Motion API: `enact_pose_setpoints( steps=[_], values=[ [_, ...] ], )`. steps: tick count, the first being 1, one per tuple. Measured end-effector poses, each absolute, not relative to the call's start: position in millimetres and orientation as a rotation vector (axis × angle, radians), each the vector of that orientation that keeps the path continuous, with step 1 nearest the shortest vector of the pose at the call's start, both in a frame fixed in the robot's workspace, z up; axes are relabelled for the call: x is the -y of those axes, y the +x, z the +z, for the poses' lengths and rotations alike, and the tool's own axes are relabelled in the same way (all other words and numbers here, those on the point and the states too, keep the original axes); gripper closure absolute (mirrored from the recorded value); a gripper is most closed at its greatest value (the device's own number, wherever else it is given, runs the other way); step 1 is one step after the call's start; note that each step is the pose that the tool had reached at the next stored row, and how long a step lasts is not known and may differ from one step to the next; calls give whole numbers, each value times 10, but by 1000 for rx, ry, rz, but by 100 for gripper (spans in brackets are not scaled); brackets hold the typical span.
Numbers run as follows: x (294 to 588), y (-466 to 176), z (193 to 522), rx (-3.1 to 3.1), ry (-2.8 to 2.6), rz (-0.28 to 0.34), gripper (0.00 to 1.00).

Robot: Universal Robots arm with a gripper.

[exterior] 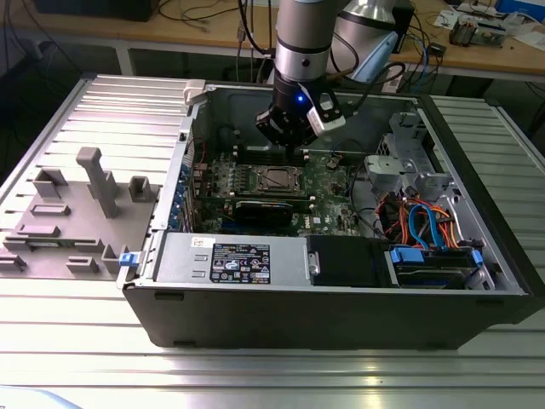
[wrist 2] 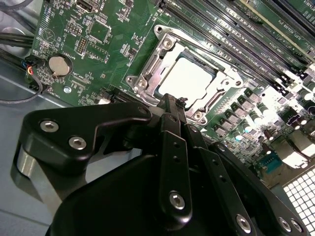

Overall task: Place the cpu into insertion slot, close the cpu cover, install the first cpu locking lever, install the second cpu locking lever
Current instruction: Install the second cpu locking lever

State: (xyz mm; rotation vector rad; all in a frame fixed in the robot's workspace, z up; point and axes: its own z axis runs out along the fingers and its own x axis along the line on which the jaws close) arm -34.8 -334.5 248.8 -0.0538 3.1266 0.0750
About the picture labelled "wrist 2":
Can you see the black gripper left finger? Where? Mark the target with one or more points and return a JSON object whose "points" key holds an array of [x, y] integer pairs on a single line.
{"points": [[61, 132]]}

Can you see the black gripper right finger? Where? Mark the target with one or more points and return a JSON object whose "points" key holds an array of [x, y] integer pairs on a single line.
{"points": [[221, 172]]}

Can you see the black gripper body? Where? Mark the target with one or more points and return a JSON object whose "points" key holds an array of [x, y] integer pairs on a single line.
{"points": [[110, 201]]}

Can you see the metal socket cover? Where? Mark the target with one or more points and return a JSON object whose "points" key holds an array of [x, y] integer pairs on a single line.
{"points": [[222, 84]]}

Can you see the silver CPU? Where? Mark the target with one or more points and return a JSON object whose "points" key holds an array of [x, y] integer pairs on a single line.
{"points": [[187, 76]]}

